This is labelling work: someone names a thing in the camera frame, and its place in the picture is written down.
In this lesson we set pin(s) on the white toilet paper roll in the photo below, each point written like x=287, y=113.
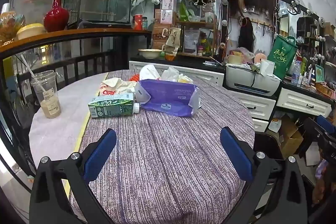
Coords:
x=267, y=67

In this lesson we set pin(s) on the kraft paper pouch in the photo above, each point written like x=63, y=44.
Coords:
x=173, y=37

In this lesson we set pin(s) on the wooden shelf rack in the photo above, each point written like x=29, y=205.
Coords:
x=214, y=37

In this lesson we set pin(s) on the cardboard box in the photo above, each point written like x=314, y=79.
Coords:
x=290, y=137

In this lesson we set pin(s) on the white paper bag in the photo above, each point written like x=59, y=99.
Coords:
x=149, y=72

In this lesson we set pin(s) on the teal jar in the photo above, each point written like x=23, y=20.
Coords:
x=145, y=24

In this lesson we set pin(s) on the clear water bottle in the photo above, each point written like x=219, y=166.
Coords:
x=295, y=74

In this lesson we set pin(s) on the purple tissue pack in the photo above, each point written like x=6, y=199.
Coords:
x=168, y=95

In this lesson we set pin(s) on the pink plastic bag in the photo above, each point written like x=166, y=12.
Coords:
x=245, y=52

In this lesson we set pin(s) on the green tote bag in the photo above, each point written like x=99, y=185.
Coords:
x=282, y=58

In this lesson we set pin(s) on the plastic iced coffee cup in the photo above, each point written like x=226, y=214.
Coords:
x=50, y=100

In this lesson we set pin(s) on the yellow foam net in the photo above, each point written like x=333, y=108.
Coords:
x=185, y=79

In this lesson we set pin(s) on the black hanging wig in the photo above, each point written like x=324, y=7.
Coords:
x=246, y=35

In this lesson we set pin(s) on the white desk drawer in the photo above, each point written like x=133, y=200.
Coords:
x=302, y=103
x=207, y=74

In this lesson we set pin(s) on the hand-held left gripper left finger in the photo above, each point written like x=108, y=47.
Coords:
x=101, y=155

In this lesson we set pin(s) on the cream bowl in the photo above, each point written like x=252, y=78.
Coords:
x=150, y=54

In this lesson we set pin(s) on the purple striped tablecloth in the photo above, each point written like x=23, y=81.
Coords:
x=162, y=161

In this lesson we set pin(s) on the white printer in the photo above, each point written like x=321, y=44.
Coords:
x=252, y=85

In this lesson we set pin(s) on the orange foam net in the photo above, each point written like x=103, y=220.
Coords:
x=134, y=78

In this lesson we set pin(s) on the red tin can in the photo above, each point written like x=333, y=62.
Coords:
x=137, y=22

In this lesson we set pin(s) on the curved wooden counter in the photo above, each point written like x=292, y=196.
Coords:
x=78, y=33

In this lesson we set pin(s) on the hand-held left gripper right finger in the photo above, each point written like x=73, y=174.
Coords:
x=235, y=154

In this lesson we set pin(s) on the yellow lidded bowl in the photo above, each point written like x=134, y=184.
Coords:
x=30, y=31

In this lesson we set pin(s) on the green drink carton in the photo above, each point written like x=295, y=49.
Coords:
x=113, y=106

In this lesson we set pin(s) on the teal picture frame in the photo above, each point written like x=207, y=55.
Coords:
x=319, y=74

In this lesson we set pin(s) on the red ceramic vase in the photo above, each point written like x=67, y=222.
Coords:
x=55, y=18

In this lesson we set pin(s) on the white tissue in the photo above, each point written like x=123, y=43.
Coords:
x=170, y=74

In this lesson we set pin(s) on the white three-drawer cabinet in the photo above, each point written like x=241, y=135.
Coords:
x=257, y=108

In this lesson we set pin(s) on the white red-print plastic bag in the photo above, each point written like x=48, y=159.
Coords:
x=118, y=86

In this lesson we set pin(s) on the black railing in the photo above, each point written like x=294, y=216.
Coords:
x=86, y=64

